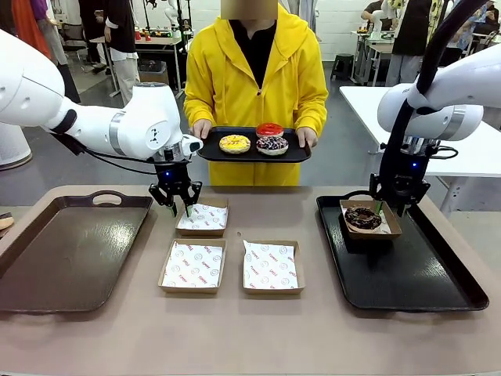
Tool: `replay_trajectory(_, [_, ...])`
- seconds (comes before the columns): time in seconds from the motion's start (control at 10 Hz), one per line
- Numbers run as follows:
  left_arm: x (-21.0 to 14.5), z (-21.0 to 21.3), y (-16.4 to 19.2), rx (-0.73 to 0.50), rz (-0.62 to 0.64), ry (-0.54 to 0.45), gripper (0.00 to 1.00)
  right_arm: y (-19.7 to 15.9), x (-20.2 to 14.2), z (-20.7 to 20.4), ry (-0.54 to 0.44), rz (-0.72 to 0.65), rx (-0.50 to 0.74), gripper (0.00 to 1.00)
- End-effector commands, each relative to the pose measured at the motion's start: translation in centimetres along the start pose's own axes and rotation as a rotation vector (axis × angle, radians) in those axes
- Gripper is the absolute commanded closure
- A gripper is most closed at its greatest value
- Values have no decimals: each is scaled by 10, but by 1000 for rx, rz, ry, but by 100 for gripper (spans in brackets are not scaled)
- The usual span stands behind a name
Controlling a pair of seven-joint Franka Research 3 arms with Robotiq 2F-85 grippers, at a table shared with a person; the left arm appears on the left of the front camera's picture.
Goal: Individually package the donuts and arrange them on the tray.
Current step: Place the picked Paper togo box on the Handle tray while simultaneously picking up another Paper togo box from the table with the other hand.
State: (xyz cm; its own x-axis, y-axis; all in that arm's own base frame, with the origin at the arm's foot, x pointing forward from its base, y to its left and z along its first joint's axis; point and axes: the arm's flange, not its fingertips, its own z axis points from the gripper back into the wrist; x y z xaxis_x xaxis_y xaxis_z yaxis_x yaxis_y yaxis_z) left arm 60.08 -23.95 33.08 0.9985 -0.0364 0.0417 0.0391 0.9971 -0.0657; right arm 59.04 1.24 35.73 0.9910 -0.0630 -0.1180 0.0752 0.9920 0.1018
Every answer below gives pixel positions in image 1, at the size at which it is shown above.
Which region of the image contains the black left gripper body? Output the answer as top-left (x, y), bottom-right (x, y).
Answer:
top-left (153, 157), bottom-right (192, 197)

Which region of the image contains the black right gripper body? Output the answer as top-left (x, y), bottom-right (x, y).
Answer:
top-left (386, 148), bottom-right (436, 195)

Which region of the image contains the chocolate donut with nuts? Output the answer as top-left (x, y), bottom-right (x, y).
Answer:
top-left (343, 206), bottom-right (384, 233)

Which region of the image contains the square cardboard box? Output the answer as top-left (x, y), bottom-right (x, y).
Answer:
top-left (157, 238), bottom-right (227, 295)
top-left (241, 239), bottom-right (306, 295)
top-left (175, 197), bottom-right (230, 238)
top-left (338, 198), bottom-right (403, 240)

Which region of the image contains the yellow glazed donut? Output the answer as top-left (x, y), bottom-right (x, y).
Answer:
top-left (218, 133), bottom-right (252, 154)

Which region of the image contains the small black serving tray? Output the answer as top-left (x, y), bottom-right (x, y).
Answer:
top-left (196, 125), bottom-right (313, 164)

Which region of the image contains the chocolate donut with sprinkles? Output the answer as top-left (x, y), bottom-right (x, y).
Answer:
top-left (256, 136), bottom-right (290, 157)

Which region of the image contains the red glazed donut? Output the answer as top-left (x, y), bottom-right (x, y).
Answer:
top-left (255, 121), bottom-right (285, 139)

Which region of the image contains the left forearm yellow sleeve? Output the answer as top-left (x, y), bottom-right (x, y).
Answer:
top-left (293, 78), bottom-right (330, 132)

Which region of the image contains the right forearm yellow sleeve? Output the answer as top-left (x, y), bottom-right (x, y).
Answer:
top-left (182, 78), bottom-right (218, 125)

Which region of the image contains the black plastic tray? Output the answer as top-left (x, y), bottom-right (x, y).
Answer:
top-left (315, 190), bottom-right (490, 313)

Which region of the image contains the brown plastic tray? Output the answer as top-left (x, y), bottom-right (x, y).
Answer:
top-left (0, 190), bottom-right (154, 314)

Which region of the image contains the person's right hand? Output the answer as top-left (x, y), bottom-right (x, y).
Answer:
top-left (190, 119), bottom-right (214, 140)

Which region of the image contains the person's left hand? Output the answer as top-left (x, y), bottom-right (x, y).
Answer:
top-left (295, 125), bottom-right (319, 150)

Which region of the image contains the large white table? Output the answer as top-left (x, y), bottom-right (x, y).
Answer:
top-left (338, 85), bottom-right (501, 212)

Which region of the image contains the brown cardboard carton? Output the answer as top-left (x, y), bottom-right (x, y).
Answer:
top-left (139, 60), bottom-right (169, 85)

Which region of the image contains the person in yellow hoodie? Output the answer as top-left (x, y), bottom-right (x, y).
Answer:
top-left (182, 0), bottom-right (330, 187)

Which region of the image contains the person with beige trousers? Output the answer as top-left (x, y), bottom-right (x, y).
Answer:
top-left (103, 0), bottom-right (142, 107)

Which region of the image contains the dark plastic stool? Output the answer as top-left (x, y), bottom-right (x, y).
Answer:
top-left (330, 52), bottom-right (355, 81)

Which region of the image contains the person with grey trousers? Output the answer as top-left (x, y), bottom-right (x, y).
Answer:
top-left (391, 0), bottom-right (435, 87)

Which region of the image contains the white workbench with toys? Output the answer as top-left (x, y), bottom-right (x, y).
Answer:
top-left (132, 33), bottom-right (193, 99)

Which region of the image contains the person in blue patterned shirt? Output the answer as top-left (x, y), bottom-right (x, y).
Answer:
top-left (438, 0), bottom-right (490, 67)

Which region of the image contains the black office chair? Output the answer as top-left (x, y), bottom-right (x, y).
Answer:
top-left (58, 21), bottom-right (89, 60)

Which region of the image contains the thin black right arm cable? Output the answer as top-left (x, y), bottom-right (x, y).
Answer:
top-left (428, 144), bottom-right (460, 161)

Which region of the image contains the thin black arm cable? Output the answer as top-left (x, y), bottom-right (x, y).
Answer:
top-left (49, 132), bottom-right (160, 175)
top-left (428, 144), bottom-right (460, 161)

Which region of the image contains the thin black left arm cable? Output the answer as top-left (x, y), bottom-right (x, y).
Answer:
top-left (49, 132), bottom-right (160, 175)

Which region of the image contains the thick black cable hose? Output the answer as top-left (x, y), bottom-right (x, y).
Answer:
top-left (377, 0), bottom-right (492, 197)

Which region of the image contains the white round pedestal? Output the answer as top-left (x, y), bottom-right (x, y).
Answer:
top-left (0, 121), bottom-right (34, 171)

